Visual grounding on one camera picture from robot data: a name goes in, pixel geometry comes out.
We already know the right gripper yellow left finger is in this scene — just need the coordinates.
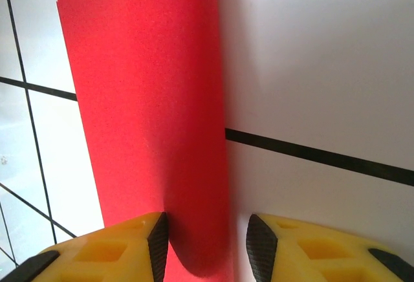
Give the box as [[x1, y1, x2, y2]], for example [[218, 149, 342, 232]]
[[8, 211, 170, 282]]

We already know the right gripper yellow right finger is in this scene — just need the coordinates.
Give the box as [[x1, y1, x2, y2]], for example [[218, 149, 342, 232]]
[[245, 213, 414, 282]]

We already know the red square paper sheet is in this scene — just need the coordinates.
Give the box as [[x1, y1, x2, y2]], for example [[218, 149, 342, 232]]
[[56, 0, 239, 282]]

